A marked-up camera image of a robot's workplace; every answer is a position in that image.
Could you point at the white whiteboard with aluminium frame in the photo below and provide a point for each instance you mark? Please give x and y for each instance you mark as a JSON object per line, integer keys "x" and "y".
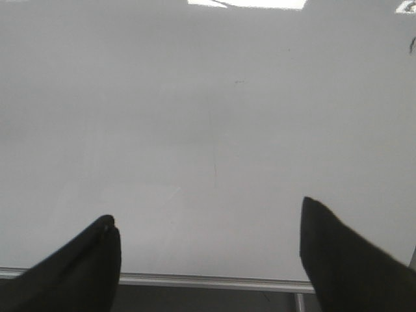
{"x": 200, "y": 127}

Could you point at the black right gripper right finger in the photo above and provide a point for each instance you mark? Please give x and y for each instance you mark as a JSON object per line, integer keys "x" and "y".
{"x": 347, "y": 272}

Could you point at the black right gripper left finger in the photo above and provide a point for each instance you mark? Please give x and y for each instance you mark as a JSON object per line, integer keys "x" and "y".
{"x": 83, "y": 275}

